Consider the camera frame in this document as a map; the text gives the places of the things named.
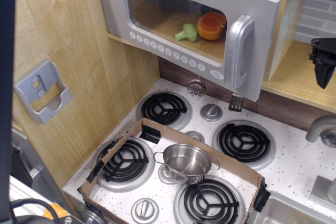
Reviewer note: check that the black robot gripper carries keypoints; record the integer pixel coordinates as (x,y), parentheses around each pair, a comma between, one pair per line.
(323,52)

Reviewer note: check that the silver microwave door handle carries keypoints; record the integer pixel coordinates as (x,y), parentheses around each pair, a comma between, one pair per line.
(235,40)

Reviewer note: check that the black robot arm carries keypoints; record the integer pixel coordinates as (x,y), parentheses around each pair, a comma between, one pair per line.
(106,78)

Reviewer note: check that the wooden microwave shelf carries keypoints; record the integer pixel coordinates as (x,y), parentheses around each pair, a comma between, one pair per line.
(292,88)

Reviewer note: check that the silver toy faucet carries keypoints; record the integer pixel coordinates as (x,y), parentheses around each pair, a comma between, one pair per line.
(324,128)

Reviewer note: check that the hanging silver spatula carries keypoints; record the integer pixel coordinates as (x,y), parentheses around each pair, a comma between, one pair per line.
(236,103)

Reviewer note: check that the back right black burner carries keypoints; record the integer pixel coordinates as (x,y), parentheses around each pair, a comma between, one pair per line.
(247,142)

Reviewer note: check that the black burner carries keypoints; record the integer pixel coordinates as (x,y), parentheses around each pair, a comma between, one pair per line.
(247,142)
(129,168)
(166,108)
(213,200)

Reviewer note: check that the back silver stove knob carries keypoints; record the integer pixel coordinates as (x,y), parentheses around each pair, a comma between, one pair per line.
(211,112)

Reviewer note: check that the silver stove knob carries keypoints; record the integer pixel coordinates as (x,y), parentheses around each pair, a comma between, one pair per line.
(196,135)
(211,112)
(145,210)

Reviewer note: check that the orange toy pepper half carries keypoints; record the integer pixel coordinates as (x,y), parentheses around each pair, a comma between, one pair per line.
(211,25)

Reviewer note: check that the green toy broccoli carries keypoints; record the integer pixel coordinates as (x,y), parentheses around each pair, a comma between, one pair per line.
(189,32)

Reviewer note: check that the middle silver stove knob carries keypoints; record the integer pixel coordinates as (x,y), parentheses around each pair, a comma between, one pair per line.
(196,135)

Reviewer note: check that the steel toy sink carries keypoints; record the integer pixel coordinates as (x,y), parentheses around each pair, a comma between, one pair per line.
(276,208)

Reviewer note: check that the brown cardboard barrier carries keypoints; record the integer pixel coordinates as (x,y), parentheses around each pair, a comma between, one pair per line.
(156,174)

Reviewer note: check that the back left black burner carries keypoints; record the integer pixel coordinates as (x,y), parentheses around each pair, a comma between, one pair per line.
(166,108)

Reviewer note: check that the small steel pot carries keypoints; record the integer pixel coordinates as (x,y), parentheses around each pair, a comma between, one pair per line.
(187,164)

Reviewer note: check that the front right black burner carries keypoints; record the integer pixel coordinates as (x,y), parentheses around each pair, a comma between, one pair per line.
(213,200)

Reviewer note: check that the silver knob under pot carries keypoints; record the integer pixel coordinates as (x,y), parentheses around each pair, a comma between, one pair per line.
(163,176)

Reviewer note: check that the front left black burner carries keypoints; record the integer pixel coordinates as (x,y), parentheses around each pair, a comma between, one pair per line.
(129,168)

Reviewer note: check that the front silver stove knob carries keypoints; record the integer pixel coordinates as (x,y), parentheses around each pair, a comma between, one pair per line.
(145,210)

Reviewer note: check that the grey faucet handle base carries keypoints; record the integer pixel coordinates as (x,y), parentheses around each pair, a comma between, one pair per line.
(323,193)

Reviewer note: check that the grey wall phone holder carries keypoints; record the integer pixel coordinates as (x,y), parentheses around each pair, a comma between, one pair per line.
(33,85)

